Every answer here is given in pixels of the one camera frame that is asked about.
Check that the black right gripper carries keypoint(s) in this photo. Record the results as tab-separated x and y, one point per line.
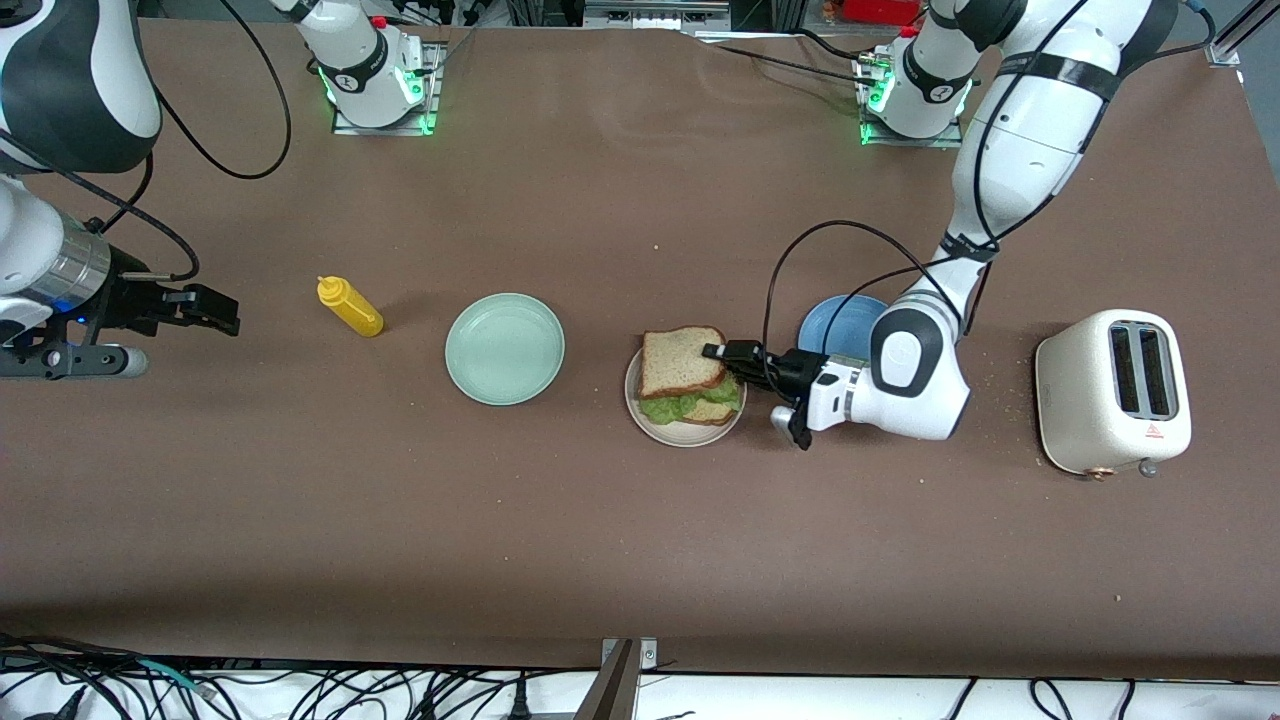
128	300

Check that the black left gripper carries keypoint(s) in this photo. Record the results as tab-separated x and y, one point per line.
787	368

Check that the brown toasted bread slice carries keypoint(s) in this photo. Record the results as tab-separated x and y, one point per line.
680	362
712	413

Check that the green lettuce leaf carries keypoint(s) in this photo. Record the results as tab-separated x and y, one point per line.
672	406

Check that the yellow mustard squeeze bottle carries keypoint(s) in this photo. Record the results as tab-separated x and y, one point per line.
355	312

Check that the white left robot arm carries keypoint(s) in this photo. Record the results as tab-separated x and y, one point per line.
1020	130

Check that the beige plate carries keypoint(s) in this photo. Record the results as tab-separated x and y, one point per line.
685	435

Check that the blue plate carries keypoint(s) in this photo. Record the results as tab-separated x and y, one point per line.
845	322

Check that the mint green plate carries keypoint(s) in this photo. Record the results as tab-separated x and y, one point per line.
505	350

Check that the white toaster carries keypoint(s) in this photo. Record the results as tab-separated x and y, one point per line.
1075	400

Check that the red box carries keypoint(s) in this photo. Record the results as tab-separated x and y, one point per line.
880	10

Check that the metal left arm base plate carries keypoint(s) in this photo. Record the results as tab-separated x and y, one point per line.
915	143

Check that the silver metal bracket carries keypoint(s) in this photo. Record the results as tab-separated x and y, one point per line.
649	655

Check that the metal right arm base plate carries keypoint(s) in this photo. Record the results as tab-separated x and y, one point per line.
437	60

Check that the dark grey metal post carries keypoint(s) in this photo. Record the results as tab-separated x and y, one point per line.
612	690

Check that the grey metal rail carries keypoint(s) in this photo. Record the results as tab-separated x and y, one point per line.
650	15

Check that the aluminium frame profile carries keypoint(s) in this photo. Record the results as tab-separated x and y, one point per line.
1225	45

